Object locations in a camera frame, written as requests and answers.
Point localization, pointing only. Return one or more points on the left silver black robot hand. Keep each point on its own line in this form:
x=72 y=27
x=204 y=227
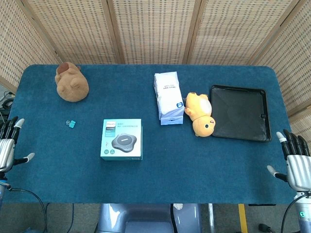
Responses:
x=6 y=148

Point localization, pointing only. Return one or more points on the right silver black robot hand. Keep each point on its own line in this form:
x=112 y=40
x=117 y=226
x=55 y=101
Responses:
x=298 y=167

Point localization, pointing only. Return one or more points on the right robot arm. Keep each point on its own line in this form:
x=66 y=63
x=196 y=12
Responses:
x=303 y=213

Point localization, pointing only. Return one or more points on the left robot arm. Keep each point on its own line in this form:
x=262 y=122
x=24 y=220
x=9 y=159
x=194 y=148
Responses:
x=2 y=188

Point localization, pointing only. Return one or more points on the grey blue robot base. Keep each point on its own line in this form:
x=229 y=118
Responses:
x=148 y=218

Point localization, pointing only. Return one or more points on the teal speakerphone product box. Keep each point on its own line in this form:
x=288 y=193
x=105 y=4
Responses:
x=121 y=139

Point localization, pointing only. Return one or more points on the small blue binder clip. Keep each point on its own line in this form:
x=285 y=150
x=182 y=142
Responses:
x=71 y=123

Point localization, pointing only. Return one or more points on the black square plastic tray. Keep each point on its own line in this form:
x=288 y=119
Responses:
x=239 y=112

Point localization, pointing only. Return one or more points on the brown plush capybara toy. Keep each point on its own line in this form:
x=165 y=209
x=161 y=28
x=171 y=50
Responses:
x=72 y=82

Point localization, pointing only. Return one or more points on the yellow plush hamster toy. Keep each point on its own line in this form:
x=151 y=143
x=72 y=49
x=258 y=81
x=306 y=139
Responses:
x=200 y=114

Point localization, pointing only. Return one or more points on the blue felt table mat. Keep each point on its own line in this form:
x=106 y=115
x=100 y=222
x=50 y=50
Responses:
x=155 y=170

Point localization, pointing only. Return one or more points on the white blue tissue pack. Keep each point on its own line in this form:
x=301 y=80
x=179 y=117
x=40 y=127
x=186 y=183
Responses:
x=168 y=97

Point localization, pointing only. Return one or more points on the woven rattan folding screen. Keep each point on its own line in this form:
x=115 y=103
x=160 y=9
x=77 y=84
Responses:
x=155 y=29

